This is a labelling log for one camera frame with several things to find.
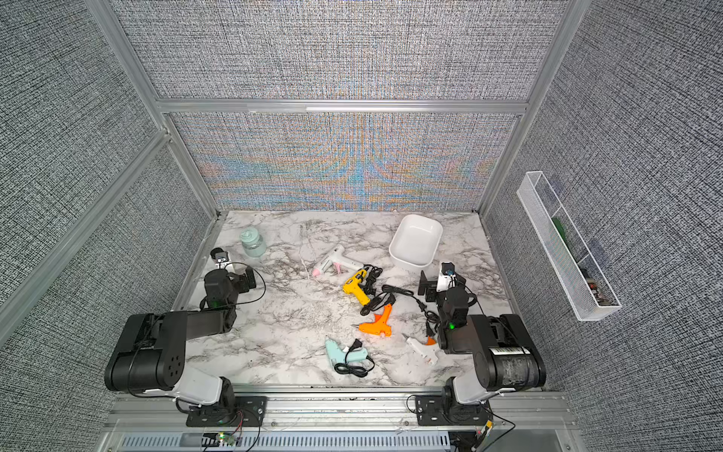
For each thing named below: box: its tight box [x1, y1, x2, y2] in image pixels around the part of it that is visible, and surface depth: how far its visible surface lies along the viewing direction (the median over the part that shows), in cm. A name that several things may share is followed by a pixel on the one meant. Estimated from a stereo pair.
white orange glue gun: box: [405, 335, 439, 365], surface depth 85 cm
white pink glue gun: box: [311, 243, 365, 277], surface depth 102 cm
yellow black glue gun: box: [342, 269, 371, 306], surface depth 97 cm
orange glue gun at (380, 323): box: [358, 303, 393, 338], surface depth 90 cm
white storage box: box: [388, 214, 444, 275], surface depth 109 cm
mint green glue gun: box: [324, 335, 369, 368], surface depth 83 cm
